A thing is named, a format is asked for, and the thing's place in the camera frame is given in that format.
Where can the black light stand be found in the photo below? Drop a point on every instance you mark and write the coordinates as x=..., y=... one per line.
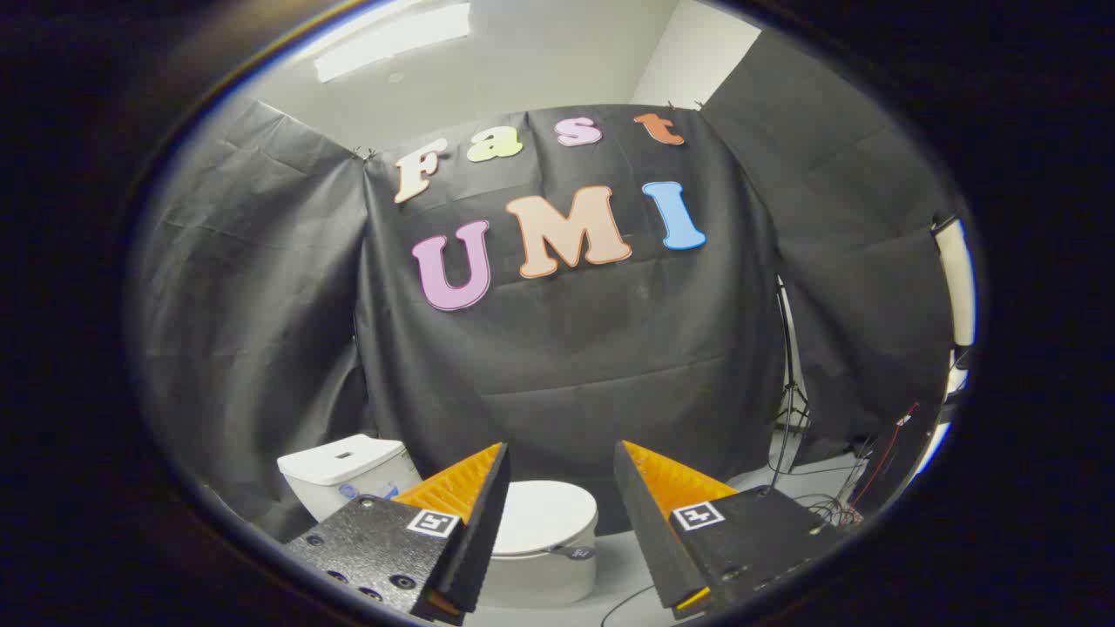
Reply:
x=788, y=392

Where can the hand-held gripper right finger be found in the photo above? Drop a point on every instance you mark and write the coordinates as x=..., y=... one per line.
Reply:
x=649, y=531

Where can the white toilet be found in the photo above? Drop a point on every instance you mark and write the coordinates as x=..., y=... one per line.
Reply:
x=340, y=466

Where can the black backdrop cloth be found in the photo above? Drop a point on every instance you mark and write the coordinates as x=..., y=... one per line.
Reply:
x=566, y=366

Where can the white softbox light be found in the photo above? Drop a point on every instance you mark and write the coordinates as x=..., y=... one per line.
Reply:
x=956, y=279

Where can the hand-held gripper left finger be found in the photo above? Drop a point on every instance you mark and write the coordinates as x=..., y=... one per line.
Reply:
x=481, y=531

